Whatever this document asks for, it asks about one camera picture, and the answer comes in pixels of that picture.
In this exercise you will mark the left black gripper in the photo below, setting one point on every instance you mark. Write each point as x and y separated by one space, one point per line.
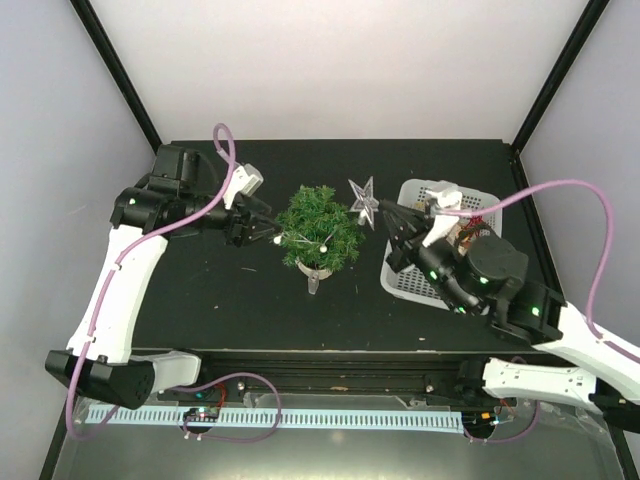
242 234

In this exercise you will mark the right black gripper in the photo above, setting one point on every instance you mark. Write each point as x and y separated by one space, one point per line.
404 227

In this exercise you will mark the silver star tree topper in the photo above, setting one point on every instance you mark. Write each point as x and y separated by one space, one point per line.
365 204

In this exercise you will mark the white perforated plastic basket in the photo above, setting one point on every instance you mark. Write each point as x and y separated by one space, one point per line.
411 285

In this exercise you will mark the small green christmas tree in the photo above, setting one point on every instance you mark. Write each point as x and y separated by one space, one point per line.
318 232

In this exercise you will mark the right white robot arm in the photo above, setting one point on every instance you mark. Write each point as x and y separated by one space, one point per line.
489 281

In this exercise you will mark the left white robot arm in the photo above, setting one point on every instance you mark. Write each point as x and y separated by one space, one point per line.
98 362

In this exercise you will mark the right circuit board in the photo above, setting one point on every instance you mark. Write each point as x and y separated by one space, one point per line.
482 418

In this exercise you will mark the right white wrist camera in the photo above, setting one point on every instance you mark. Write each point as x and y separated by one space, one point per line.
443 204

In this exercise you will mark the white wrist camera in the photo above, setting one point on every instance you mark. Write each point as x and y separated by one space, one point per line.
443 204
245 180

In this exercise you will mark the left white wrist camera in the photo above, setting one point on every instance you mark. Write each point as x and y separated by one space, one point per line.
245 180

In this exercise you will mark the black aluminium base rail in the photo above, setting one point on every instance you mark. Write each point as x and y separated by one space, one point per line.
408 375

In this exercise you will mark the white slotted cable duct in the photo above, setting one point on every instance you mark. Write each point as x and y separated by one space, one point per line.
227 417

